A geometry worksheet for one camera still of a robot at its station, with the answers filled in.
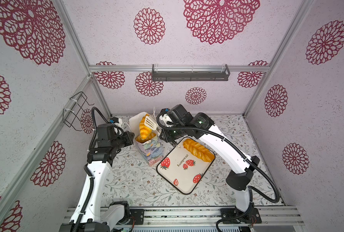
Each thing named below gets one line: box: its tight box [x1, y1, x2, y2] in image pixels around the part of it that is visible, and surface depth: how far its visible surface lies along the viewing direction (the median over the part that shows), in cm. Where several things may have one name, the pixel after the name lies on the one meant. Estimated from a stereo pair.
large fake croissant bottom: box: [139, 113, 153, 141], surface depth 75 cm
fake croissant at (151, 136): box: [135, 132, 157, 144], surface depth 76 cm
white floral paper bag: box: [128, 111, 163, 167], surface depth 84 cm
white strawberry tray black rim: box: [156, 137, 216, 195], surface depth 93 cm
